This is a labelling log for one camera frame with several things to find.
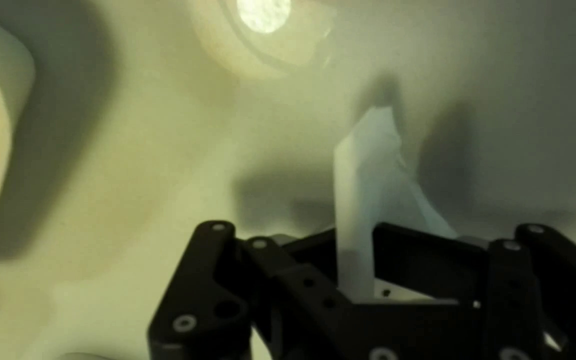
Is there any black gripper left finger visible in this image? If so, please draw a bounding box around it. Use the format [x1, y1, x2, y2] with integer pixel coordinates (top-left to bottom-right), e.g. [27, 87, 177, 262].
[147, 222, 396, 360]

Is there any white paper napkin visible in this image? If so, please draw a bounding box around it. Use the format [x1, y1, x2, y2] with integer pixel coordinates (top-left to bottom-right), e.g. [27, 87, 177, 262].
[335, 105, 457, 303]

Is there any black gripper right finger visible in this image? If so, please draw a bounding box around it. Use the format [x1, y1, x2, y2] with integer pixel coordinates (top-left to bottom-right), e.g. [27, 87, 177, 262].
[372, 223, 576, 360]

